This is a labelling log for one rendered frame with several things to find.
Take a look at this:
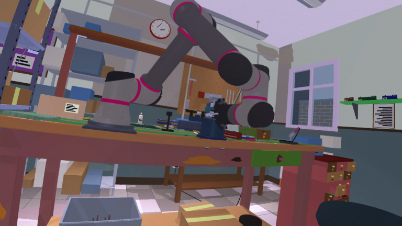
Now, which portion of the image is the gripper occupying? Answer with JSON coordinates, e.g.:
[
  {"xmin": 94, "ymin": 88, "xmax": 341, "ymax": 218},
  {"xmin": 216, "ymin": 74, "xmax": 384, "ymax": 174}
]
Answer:
[{"xmin": 219, "ymin": 99, "xmax": 236, "ymax": 128}]

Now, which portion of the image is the blue swivel vise body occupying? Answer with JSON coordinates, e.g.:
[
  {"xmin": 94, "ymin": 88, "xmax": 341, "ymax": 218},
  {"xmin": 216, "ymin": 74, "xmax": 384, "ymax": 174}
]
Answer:
[{"xmin": 197, "ymin": 112, "xmax": 228, "ymax": 141}]

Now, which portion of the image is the black T-shaped stand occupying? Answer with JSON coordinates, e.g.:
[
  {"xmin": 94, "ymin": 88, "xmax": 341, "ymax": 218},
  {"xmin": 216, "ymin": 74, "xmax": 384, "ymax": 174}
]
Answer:
[{"xmin": 161, "ymin": 111, "xmax": 177, "ymax": 133}]

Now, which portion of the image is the green bench drawer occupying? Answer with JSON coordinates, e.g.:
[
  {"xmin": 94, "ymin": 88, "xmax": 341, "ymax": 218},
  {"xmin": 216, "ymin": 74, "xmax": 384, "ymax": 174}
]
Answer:
[{"xmin": 250, "ymin": 150, "xmax": 303, "ymax": 168}]

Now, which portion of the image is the green bench mat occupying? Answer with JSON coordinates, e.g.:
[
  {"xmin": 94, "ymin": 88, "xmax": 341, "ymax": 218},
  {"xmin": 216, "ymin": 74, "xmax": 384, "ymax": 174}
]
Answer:
[{"xmin": 0, "ymin": 112, "xmax": 303, "ymax": 145}]

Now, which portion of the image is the red flat box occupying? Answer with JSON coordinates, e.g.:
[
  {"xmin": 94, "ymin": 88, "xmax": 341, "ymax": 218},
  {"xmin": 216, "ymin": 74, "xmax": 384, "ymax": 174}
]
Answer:
[{"xmin": 224, "ymin": 130, "xmax": 243, "ymax": 141}]

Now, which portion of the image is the green small drawer chest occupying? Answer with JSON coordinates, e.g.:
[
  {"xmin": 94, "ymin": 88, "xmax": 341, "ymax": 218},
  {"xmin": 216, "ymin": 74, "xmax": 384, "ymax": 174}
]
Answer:
[{"xmin": 238, "ymin": 126, "xmax": 272, "ymax": 141}]

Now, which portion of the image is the grey-blue box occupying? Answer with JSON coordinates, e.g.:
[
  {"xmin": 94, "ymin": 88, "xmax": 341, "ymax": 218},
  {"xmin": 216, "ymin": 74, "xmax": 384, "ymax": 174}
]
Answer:
[{"xmin": 176, "ymin": 118, "xmax": 202, "ymax": 131}]

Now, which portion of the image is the brown pegboard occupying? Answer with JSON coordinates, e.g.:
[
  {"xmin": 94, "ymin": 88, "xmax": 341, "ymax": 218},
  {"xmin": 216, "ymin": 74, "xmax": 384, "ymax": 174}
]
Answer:
[{"xmin": 177, "ymin": 62, "xmax": 244, "ymax": 117}]

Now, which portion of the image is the striped stack of sheets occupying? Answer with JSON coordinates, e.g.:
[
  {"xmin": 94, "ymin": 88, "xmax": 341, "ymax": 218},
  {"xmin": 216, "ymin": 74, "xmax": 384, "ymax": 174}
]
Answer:
[{"xmin": 155, "ymin": 118, "xmax": 180, "ymax": 130}]

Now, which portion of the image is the black and pink tool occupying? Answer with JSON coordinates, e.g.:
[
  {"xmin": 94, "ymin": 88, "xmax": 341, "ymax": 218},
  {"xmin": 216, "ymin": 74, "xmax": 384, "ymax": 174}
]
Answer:
[{"xmin": 280, "ymin": 127, "xmax": 301, "ymax": 145}]

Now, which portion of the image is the brown wooden table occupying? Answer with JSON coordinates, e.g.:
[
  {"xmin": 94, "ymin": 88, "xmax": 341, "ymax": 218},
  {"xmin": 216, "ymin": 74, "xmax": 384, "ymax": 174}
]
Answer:
[{"xmin": 163, "ymin": 164, "xmax": 266, "ymax": 204}]

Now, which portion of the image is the blue flat box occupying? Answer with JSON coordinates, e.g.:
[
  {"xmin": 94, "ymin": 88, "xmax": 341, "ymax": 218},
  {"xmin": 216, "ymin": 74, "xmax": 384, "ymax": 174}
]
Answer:
[{"xmin": 293, "ymin": 135, "xmax": 323, "ymax": 147}]

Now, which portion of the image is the lilac framed window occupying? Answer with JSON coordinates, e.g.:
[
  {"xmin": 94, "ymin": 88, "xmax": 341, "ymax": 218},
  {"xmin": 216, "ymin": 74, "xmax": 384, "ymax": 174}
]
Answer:
[{"xmin": 285, "ymin": 59, "xmax": 340, "ymax": 132}]

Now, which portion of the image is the small taped cardboard box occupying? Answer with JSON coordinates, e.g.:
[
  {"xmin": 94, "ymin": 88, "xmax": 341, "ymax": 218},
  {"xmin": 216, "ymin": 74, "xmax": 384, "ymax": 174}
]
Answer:
[{"xmin": 178, "ymin": 200, "xmax": 216, "ymax": 219}]

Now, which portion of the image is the large taped cardboard box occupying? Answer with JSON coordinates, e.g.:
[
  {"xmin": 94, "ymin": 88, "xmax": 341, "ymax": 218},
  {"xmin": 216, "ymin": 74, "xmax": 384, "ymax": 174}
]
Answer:
[{"xmin": 180, "ymin": 206, "xmax": 273, "ymax": 226}]

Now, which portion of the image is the red-brown wooden workbench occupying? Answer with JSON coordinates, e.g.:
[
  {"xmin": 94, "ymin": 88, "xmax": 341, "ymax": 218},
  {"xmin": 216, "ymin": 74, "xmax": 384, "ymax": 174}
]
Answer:
[{"xmin": 0, "ymin": 112, "xmax": 325, "ymax": 226}]

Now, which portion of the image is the red drawer cabinet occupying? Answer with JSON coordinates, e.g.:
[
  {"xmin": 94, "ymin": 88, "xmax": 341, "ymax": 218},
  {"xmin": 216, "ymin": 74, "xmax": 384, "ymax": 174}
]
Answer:
[{"xmin": 276, "ymin": 154, "xmax": 358, "ymax": 226}]

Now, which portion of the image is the black round disc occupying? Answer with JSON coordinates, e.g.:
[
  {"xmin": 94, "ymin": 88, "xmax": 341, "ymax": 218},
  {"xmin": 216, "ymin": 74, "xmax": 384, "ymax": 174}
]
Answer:
[{"xmin": 238, "ymin": 214, "xmax": 263, "ymax": 226}]

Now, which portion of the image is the light blue block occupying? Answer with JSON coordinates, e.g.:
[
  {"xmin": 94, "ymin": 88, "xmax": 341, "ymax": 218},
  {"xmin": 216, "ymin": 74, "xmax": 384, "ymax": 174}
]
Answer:
[{"xmin": 81, "ymin": 167, "xmax": 104, "ymax": 195}]

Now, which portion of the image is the brown wooden overhead shelf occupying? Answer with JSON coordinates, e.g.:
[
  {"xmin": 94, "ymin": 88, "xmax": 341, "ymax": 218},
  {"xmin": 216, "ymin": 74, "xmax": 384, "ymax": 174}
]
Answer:
[{"xmin": 54, "ymin": 25, "xmax": 268, "ymax": 129}]

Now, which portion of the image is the grey shelf unit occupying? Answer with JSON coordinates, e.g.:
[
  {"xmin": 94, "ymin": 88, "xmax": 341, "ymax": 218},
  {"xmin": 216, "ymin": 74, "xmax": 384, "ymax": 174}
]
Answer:
[{"xmin": 40, "ymin": 7, "xmax": 144, "ymax": 114}]

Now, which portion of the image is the white paper notice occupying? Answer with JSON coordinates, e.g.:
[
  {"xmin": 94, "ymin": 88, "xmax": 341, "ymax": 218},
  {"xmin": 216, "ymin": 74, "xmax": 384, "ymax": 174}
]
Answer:
[{"xmin": 372, "ymin": 103, "xmax": 396, "ymax": 130}]

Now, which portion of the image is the grey plastic bin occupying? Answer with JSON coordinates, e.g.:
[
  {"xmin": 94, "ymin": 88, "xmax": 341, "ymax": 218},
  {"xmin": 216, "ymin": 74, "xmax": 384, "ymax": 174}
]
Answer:
[{"xmin": 59, "ymin": 197, "xmax": 143, "ymax": 226}]

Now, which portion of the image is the tan wooden block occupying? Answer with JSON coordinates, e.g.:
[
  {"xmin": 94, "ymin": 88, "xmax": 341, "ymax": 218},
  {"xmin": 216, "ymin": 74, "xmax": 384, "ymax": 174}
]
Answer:
[{"xmin": 61, "ymin": 161, "xmax": 90, "ymax": 196}]

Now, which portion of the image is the dark blue chair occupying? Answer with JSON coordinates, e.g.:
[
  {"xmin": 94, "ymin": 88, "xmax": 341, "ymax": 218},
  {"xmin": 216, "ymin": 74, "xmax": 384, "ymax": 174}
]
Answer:
[{"xmin": 315, "ymin": 200, "xmax": 402, "ymax": 226}]

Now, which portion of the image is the labelled cardboard box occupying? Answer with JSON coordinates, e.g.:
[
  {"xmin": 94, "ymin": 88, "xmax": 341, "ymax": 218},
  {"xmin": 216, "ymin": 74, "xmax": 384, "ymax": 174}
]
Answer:
[{"xmin": 36, "ymin": 94, "xmax": 87, "ymax": 121}]

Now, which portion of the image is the green textured slab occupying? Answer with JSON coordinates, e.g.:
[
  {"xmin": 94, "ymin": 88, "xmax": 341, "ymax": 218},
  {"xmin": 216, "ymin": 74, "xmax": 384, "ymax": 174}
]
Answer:
[{"xmin": 0, "ymin": 109, "xmax": 61, "ymax": 122}]

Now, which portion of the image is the purple framed sign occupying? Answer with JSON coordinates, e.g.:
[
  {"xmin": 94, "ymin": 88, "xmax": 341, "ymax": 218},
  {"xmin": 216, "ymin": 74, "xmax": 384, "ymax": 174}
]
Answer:
[{"xmin": 0, "ymin": 45, "xmax": 45, "ymax": 73}]

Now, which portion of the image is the blue metal shelf rack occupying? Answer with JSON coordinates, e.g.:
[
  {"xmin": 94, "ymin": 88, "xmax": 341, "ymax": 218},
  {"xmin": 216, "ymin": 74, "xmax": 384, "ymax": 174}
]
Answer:
[{"xmin": 0, "ymin": 0, "xmax": 65, "ymax": 111}]

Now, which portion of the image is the red rimmed wall clock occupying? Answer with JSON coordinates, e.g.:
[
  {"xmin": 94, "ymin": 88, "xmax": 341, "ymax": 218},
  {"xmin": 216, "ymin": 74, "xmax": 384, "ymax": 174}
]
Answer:
[{"xmin": 149, "ymin": 18, "xmax": 172, "ymax": 40}]

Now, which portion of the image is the white wall box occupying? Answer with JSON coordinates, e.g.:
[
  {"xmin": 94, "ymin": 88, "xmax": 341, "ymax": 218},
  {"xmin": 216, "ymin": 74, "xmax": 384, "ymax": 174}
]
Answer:
[{"xmin": 320, "ymin": 134, "xmax": 342, "ymax": 149}]

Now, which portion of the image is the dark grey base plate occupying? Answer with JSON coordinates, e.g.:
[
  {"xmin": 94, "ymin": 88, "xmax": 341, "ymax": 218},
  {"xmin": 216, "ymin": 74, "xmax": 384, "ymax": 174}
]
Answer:
[{"xmin": 82, "ymin": 121, "xmax": 138, "ymax": 135}]

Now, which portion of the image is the green wall shelf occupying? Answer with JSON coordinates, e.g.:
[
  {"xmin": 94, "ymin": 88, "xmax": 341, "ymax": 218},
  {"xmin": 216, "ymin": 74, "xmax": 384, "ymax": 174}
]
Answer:
[{"xmin": 339, "ymin": 98, "xmax": 402, "ymax": 120}]

